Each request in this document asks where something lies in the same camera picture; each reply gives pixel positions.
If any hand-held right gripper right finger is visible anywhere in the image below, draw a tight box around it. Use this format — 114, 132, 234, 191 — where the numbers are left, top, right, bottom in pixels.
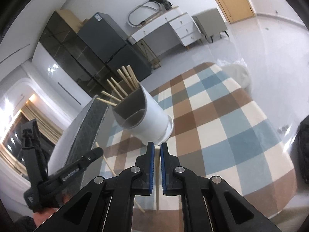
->
160, 142, 283, 232

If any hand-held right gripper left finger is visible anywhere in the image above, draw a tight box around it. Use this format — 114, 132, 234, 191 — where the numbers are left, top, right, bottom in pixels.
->
32, 142, 155, 232

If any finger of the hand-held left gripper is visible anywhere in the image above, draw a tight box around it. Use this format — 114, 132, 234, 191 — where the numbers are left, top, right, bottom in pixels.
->
20, 119, 49, 184
47, 147, 105, 186

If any white grey utensil holder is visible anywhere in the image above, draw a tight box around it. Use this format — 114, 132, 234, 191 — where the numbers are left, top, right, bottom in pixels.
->
112, 83, 174, 145

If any bundle of wooden chopsticks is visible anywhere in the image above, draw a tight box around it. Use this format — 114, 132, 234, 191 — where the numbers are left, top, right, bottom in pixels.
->
98, 65, 141, 107

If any person's left hand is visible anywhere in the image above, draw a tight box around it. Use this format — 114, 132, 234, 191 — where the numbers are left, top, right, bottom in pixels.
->
32, 190, 73, 231

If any beige curtain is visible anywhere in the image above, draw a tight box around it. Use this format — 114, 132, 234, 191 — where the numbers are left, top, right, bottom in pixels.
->
20, 99, 64, 145

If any dark grey quilted mattress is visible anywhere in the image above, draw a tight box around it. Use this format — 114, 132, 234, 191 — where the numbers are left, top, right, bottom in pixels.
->
64, 94, 110, 172

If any glossy white wardrobe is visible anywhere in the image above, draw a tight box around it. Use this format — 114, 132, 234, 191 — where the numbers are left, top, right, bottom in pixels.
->
0, 39, 94, 126

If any checkered tablecloth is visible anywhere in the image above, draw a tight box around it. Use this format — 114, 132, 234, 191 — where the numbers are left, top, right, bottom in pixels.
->
97, 61, 297, 219

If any dark glass cabinet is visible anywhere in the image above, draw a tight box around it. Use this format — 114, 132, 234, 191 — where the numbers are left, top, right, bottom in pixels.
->
39, 10, 116, 97

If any white plastic bag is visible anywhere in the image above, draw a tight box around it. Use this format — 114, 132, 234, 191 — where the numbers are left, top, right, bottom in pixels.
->
217, 59, 250, 90

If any dark grey refrigerator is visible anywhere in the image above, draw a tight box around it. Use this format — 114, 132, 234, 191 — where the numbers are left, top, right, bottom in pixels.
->
77, 12, 152, 83

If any black bag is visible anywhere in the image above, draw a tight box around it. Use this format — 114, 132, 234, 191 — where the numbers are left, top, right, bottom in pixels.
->
291, 118, 309, 191

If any white vanity desk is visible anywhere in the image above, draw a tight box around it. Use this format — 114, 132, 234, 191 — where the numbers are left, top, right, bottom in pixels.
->
127, 6, 203, 51

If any grey nightstand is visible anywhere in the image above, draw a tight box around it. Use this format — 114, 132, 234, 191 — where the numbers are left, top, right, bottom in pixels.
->
192, 8, 229, 44

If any oval vanity mirror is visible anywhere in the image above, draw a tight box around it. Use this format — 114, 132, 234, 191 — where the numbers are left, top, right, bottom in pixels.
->
127, 0, 167, 27

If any gold metal frame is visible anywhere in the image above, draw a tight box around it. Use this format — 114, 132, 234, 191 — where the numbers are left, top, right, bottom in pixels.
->
139, 39, 162, 70

